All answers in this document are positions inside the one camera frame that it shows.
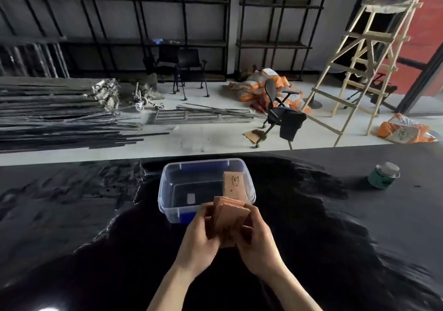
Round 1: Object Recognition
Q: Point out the person's right forearm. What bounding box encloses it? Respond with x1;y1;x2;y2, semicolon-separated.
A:
264;264;324;311

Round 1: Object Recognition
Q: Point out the person's left hand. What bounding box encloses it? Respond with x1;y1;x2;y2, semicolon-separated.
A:
174;202;222;278

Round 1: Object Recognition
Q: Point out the metal grate frame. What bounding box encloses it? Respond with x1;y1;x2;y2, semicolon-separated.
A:
152;103;265;125

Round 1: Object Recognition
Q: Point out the brown card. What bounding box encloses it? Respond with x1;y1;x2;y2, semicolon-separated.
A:
222;171;248;201

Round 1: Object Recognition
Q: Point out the black folding chair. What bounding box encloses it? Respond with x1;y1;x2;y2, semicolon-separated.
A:
143;45;180;93
173;47;210;101

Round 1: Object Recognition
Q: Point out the pile of black metal bars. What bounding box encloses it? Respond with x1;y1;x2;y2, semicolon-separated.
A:
0;78;170;154

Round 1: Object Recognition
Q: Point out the person's right hand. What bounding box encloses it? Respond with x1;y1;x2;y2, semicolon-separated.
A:
231;204;287;279

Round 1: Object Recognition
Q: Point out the wooden ladder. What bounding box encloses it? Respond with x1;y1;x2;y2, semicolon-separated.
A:
302;0;430;148

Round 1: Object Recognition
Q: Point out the black office chair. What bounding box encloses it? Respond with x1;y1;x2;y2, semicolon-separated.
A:
255;78;307;150

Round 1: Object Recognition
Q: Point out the brown cardboard piece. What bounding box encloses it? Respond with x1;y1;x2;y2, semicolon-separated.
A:
243;129;267;146

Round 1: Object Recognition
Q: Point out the orange and white sack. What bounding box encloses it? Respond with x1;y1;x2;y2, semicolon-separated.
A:
377;113;438;144

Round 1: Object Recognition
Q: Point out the black metal shelf rack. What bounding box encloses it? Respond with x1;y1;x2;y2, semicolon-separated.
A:
0;0;232;82
235;0;333;82

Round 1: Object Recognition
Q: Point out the stack of brown cards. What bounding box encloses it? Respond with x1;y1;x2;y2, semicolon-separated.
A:
207;197;251;248

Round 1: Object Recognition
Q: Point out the pile of orange sacks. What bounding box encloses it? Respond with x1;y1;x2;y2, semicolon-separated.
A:
228;68;312;114

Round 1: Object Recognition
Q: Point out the person's left forearm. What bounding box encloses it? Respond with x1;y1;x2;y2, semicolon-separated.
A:
147;262;202;311

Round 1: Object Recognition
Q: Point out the black chair base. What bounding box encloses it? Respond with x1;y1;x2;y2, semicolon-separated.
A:
343;72;398;111

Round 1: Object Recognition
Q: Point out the caster wheel assembly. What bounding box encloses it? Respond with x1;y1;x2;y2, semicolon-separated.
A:
131;82;165;112

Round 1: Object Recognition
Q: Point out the clear plastic storage box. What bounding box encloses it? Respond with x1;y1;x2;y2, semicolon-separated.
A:
158;158;256;224

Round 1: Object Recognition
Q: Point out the green tin can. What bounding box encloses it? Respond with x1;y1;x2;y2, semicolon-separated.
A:
367;162;401;190

